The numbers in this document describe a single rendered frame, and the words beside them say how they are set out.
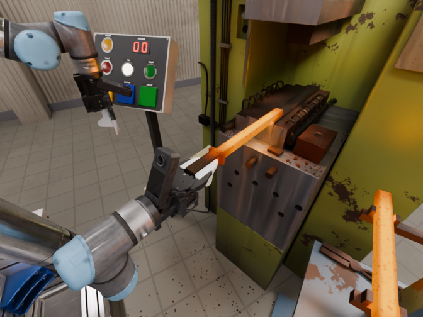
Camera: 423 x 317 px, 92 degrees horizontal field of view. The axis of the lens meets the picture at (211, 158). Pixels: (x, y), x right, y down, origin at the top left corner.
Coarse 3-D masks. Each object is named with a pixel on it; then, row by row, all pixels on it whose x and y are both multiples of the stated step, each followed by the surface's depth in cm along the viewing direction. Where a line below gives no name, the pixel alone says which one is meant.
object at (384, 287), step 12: (384, 192) 51; (384, 204) 48; (384, 216) 45; (384, 228) 43; (384, 240) 41; (384, 252) 39; (384, 264) 37; (396, 264) 37; (372, 276) 38; (384, 276) 36; (396, 276) 36; (372, 288) 36; (384, 288) 34; (396, 288) 34; (384, 300) 33; (396, 300) 33; (372, 312) 33; (384, 312) 32; (396, 312) 32
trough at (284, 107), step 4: (308, 88) 92; (312, 88) 91; (300, 92) 87; (304, 92) 89; (308, 92) 89; (296, 96) 85; (300, 96) 86; (304, 96) 86; (288, 100) 80; (292, 100) 83; (296, 100) 83; (284, 104) 78; (288, 104) 80; (292, 104) 80; (280, 108) 77; (284, 108) 77; (288, 108) 77
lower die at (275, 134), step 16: (272, 96) 87; (288, 96) 85; (320, 96) 84; (240, 112) 76; (256, 112) 74; (288, 112) 72; (240, 128) 77; (272, 128) 68; (288, 128) 65; (272, 144) 71
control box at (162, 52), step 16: (96, 48) 83; (112, 48) 81; (128, 48) 80; (144, 48) 78; (160, 48) 76; (176, 48) 81; (112, 64) 82; (144, 64) 79; (160, 64) 77; (176, 64) 83; (112, 80) 83; (128, 80) 81; (144, 80) 80; (160, 80) 78; (160, 96) 79; (160, 112) 80
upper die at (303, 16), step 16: (256, 0) 52; (272, 0) 50; (288, 0) 48; (304, 0) 46; (320, 0) 44; (336, 0) 49; (352, 0) 58; (256, 16) 54; (272, 16) 51; (288, 16) 49; (304, 16) 47; (320, 16) 46; (336, 16) 54
